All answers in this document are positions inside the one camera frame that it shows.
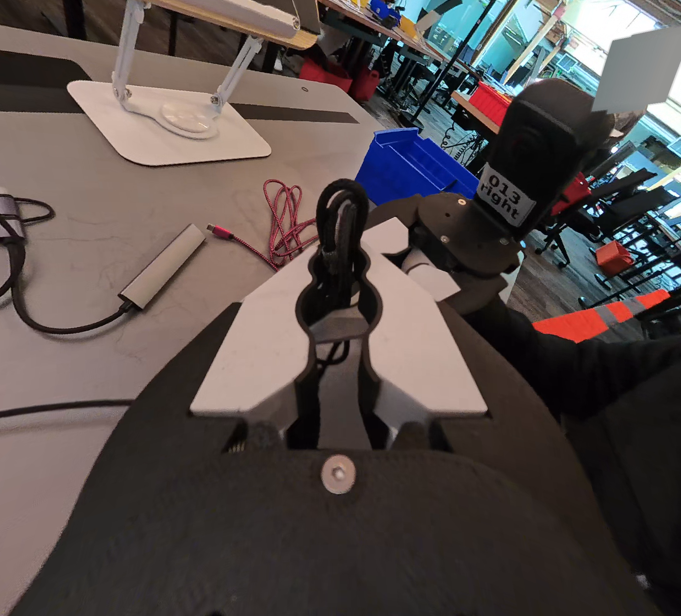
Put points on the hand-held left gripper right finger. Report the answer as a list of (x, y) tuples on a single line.
[(420, 361)]

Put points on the grey usb hub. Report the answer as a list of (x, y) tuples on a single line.
[(159, 270)]

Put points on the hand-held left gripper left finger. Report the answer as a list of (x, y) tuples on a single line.
[(250, 361)]

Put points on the red storage bin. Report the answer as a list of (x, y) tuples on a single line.
[(489, 103)]

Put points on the blue plastic bin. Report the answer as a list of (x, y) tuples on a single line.
[(404, 174)]

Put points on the orange traffic cone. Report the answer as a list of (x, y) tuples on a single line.
[(585, 321)]

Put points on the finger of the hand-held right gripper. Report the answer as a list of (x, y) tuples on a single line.
[(388, 236), (431, 275)]

